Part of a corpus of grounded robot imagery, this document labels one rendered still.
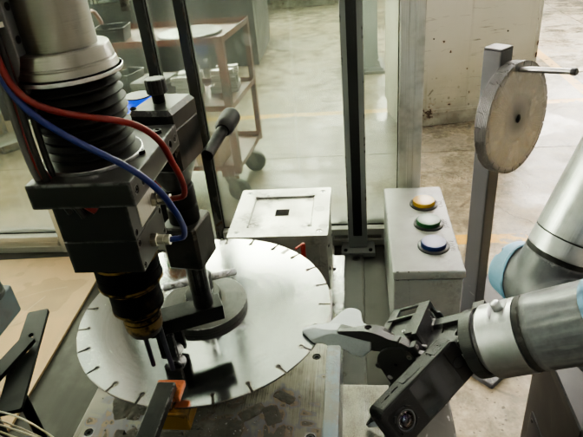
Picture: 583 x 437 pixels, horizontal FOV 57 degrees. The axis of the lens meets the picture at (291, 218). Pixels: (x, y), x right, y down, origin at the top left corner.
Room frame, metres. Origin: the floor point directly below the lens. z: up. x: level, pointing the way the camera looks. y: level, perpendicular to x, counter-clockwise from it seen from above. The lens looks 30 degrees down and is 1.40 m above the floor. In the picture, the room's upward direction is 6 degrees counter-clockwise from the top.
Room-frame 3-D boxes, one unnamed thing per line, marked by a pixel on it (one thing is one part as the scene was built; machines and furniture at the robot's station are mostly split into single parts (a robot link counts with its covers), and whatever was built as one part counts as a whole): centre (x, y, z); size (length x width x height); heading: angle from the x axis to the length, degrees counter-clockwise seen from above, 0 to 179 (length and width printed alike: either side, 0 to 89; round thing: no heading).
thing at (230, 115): (0.51, 0.08, 1.21); 0.08 x 0.06 x 0.03; 172
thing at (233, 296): (0.56, 0.13, 0.96); 0.11 x 0.11 x 0.03
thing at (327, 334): (0.48, -0.05, 0.96); 0.09 x 0.06 x 0.03; 60
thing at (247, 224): (0.88, 0.02, 0.82); 0.18 x 0.18 x 0.15; 82
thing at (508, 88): (1.53, -0.63, 0.50); 0.50 x 0.50 x 1.00; 37
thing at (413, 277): (0.79, -0.22, 0.82); 0.28 x 0.11 x 0.15; 172
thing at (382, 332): (0.44, -0.08, 0.97); 0.09 x 0.02 x 0.05; 60
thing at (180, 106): (0.49, 0.11, 1.17); 0.06 x 0.05 x 0.20; 163
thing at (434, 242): (0.72, -0.23, 0.90); 0.04 x 0.04 x 0.02
